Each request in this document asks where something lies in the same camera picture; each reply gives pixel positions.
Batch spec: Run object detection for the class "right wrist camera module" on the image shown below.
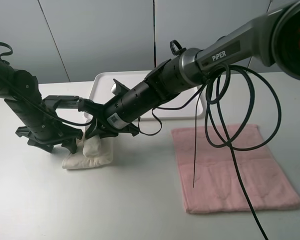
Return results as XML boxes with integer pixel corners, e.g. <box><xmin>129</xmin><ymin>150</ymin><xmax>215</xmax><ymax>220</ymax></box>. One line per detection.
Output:
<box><xmin>111</xmin><ymin>78</ymin><xmax>130</xmax><ymax>96</ymax></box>

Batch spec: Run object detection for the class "pink towel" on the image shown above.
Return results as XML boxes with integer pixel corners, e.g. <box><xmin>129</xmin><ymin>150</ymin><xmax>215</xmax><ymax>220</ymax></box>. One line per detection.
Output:
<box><xmin>172</xmin><ymin>124</ymin><xmax>300</xmax><ymax>214</ymax></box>

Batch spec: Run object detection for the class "cream white towel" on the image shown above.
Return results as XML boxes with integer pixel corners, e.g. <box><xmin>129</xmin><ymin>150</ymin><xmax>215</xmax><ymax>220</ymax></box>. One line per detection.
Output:
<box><xmin>62</xmin><ymin>127</ymin><xmax>114</xmax><ymax>170</ymax></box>

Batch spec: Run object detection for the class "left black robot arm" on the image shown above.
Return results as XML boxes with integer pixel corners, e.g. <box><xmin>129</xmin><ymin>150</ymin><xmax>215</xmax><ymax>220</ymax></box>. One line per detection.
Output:
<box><xmin>0</xmin><ymin>61</ymin><xmax>83</xmax><ymax>154</ymax></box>

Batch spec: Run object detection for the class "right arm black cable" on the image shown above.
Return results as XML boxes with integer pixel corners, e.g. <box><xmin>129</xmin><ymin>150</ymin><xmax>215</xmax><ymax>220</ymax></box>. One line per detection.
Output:
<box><xmin>137</xmin><ymin>39</ymin><xmax>283</xmax><ymax>240</ymax></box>

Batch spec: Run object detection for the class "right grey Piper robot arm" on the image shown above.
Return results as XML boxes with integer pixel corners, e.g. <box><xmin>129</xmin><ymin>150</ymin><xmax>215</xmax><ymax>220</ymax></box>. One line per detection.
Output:
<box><xmin>78</xmin><ymin>0</ymin><xmax>300</xmax><ymax>138</ymax></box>

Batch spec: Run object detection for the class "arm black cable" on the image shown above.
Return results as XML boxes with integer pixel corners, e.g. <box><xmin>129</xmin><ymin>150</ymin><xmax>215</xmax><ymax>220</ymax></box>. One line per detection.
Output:
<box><xmin>0</xmin><ymin>41</ymin><xmax>93</xmax><ymax>126</ymax></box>
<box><xmin>137</xmin><ymin>39</ymin><xmax>283</xmax><ymax>240</ymax></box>

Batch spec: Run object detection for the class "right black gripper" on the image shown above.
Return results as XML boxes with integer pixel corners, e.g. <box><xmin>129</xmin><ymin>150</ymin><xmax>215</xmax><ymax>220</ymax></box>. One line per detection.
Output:
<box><xmin>78</xmin><ymin>82</ymin><xmax>162</xmax><ymax>139</ymax></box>

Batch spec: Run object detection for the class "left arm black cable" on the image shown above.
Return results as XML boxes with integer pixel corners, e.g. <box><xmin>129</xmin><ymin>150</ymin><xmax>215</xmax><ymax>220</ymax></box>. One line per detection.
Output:
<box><xmin>0</xmin><ymin>41</ymin><xmax>93</xmax><ymax>126</ymax></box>

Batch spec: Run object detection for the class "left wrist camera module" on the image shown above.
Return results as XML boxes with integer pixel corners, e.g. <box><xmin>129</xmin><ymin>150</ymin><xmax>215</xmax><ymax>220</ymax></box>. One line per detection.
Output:
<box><xmin>43</xmin><ymin>95</ymin><xmax>80</xmax><ymax>110</ymax></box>

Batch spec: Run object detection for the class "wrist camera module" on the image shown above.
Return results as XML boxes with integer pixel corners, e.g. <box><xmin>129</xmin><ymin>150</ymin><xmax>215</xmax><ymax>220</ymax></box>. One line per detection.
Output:
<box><xmin>111</xmin><ymin>78</ymin><xmax>130</xmax><ymax>96</ymax></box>
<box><xmin>43</xmin><ymin>95</ymin><xmax>80</xmax><ymax>110</ymax></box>

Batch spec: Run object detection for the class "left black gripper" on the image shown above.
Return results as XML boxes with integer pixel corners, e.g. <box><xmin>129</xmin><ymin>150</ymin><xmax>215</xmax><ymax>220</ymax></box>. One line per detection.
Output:
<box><xmin>15</xmin><ymin>101</ymin><xmax>83</xmax><ymax>154</ymax></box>

